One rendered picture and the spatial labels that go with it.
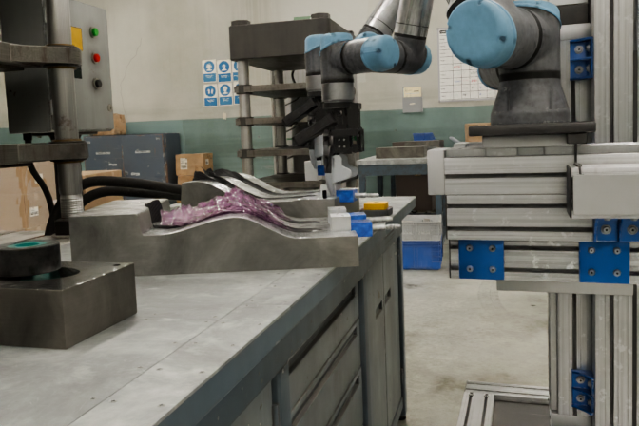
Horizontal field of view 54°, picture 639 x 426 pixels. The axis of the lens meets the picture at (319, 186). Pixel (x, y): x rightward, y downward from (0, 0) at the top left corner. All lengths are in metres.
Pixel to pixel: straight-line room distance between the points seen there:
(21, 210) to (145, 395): 4.66
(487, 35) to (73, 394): 0.85
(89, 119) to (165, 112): 6.93
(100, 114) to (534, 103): 1.38
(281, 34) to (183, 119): 3.55
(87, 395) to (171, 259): 0.51
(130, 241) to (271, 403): 0.37
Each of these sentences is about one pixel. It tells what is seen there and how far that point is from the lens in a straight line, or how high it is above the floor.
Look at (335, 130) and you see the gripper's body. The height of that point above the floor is 1.04.
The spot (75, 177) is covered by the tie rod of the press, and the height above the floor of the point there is 0.94.
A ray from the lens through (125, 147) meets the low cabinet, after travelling 8.71.
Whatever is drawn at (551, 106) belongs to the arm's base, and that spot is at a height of 1.07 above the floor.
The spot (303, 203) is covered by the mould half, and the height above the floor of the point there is 0.88.
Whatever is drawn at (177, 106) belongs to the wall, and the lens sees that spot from 8.93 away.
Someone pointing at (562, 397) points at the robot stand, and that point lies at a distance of 1.64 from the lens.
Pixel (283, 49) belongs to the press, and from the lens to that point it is 5.61.
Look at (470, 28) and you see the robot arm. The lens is 1.17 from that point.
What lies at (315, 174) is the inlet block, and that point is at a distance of 1.76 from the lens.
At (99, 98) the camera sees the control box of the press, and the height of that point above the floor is 1.17.
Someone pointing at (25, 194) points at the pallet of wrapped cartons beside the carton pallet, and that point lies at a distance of 5.25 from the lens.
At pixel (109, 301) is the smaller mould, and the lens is 0.86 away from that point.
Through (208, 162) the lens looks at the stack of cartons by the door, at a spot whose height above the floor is 0.71.
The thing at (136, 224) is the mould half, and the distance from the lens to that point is 1.14.
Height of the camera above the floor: 1.04
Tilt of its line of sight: 5 degrees down
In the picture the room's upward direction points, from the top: 2 degrees counter-clockwise
